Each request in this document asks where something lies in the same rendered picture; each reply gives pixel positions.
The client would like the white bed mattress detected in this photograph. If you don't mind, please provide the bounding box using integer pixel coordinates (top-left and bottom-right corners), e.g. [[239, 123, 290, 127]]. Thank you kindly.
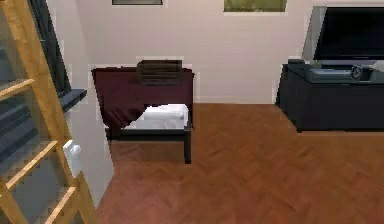
[[124, 103, 190, 131]]

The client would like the green framed picture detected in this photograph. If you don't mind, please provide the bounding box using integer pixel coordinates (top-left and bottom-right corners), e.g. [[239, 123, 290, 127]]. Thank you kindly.
[[223, 0, 288, 13]]

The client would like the dark window with sill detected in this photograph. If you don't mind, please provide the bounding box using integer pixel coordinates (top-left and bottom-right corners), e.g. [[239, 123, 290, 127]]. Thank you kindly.
[[27, 0, 88, 113]]

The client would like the dark striped pillow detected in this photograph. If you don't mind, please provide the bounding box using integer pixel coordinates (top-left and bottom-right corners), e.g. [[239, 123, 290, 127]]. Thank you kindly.
[[136, 59, 183, 86]]

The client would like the white door handle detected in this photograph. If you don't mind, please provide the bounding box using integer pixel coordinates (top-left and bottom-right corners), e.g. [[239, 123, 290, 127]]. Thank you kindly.
[[62, 139, 83, 179]]

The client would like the grey framed picture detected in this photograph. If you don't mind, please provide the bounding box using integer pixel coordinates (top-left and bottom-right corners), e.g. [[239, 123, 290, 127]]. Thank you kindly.
[[111, 0, 164, 6]]

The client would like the black television set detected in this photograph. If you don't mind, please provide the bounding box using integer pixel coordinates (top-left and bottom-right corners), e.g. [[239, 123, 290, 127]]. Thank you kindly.
[[313, 6, 384, 62]]

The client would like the black television stand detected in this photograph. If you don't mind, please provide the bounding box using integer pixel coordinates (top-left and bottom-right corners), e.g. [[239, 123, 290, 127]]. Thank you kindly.
[[275, 63, 384, 133]]

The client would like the grey flat box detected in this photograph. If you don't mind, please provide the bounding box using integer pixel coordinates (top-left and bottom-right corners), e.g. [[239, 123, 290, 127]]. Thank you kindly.
[[305, 67, 374, 84]]

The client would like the dark maroon bed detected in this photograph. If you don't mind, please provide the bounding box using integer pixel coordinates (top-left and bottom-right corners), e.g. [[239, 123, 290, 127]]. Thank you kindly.
[[91, 65, 196, 165]]

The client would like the wooden glass-paned door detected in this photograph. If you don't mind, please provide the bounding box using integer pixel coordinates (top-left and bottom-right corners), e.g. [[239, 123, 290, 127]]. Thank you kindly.
[[0, 0, 101, 224]]

